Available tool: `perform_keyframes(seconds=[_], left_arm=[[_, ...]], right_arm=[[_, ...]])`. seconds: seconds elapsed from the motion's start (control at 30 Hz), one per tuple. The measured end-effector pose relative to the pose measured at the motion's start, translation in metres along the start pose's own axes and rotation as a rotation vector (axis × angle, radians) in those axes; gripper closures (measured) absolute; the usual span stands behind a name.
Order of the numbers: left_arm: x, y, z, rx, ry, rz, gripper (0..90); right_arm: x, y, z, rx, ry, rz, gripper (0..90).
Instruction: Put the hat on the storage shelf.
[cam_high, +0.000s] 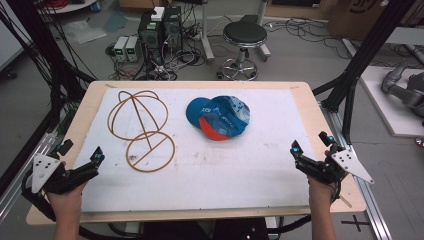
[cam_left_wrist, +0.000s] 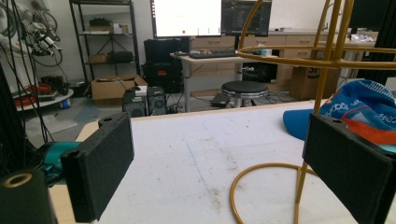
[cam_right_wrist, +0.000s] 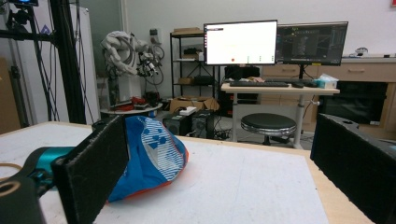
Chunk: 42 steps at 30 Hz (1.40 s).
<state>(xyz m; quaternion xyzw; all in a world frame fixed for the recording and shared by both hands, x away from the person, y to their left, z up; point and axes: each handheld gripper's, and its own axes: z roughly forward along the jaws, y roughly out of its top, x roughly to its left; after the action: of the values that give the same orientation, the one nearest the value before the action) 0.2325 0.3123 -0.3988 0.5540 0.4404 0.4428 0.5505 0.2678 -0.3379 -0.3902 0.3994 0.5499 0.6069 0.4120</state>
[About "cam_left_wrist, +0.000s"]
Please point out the teal tool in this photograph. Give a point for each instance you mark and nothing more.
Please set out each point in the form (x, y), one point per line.
(59, 152)

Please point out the closed cardboard box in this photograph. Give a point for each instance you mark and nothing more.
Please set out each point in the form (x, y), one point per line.
(306, 84)

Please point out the black case with red label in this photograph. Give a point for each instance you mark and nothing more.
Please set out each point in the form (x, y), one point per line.
(162, 76)

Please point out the grey computer tower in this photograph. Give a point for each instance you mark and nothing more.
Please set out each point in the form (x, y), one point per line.
(156, 101)

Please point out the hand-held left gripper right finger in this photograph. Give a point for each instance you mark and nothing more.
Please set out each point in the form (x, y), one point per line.
(348, 161)

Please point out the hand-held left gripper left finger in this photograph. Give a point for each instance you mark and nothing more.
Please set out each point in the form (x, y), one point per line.
(99, 168)

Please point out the black metal shelf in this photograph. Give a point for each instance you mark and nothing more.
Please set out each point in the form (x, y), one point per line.
(135, 40)

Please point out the round black stool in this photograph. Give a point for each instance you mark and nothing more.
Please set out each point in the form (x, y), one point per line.
(244, 87)

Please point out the bright white monitor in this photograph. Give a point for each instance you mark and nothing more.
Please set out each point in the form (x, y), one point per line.
(186, 17)

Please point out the blue cap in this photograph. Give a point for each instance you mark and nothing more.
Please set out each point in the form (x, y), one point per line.
(358, 105)

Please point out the open cardboard box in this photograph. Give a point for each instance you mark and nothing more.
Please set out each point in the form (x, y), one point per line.
(109, 88)

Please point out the black keyboard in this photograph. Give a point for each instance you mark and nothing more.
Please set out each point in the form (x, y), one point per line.
(211, 54)

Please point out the dark monitor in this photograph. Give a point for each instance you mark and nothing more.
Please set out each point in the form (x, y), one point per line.
(246, 18)

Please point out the flat black device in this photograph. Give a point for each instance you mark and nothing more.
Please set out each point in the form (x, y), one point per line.
(220, 100)

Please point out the black hard case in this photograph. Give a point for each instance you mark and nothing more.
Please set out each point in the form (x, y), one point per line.
(162, 49)

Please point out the wooden drawer cabinet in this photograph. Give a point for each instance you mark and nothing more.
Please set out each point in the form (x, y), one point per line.
(280, 40)

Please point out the black curtain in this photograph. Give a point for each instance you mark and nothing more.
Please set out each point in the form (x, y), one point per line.
(386, 37)

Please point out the round white table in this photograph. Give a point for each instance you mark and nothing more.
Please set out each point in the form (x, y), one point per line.
(49, 101)

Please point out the small white box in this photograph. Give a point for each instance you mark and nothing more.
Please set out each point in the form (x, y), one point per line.
(141, 90)

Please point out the black computer tower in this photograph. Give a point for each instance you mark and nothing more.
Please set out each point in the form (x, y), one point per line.
(134, 105)

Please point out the small cardboard box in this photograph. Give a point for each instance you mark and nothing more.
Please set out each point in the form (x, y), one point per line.
(98, 58)

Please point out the light wooden desk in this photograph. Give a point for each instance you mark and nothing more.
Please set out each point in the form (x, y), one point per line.
(186, 74)

